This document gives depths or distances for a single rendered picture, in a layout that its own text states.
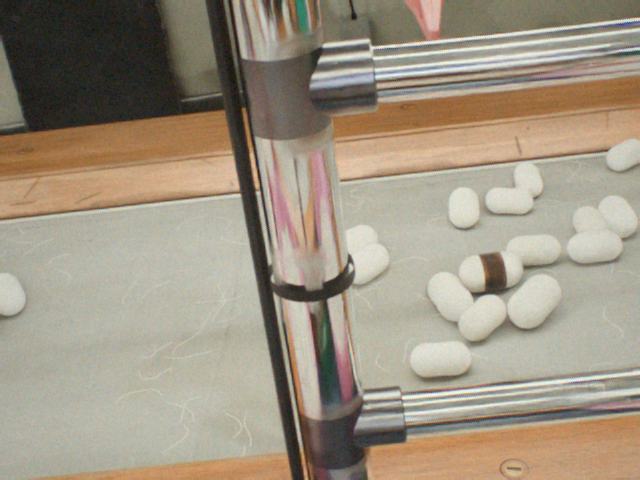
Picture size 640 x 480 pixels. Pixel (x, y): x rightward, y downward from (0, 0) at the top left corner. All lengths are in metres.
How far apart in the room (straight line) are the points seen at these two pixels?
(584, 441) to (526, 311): 0.11
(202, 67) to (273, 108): 2.41
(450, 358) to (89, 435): 0.19
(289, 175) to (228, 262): 0.35
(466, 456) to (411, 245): 0.22
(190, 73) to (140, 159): 1.95
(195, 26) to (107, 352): 2.12
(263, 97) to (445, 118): 0.48
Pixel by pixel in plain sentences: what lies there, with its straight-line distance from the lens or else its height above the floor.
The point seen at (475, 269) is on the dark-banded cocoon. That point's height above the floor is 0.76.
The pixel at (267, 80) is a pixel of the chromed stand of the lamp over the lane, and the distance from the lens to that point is 0.23.
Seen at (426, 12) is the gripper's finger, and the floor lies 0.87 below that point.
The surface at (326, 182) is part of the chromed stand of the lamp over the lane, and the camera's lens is 0.25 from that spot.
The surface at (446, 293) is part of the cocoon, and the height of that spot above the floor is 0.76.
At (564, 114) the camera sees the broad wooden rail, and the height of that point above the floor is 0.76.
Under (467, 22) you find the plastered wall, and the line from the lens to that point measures 2.71.
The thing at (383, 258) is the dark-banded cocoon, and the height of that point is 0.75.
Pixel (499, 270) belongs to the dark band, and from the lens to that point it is 0.52.
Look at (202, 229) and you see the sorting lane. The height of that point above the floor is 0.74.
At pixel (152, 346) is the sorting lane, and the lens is 0.53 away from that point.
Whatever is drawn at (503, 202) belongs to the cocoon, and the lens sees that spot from 0.61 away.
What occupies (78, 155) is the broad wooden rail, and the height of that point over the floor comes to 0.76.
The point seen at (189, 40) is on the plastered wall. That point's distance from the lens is 2.62.
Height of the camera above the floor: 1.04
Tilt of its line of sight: 30 degrees down
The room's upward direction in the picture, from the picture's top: 7 degrees counter-clockwise
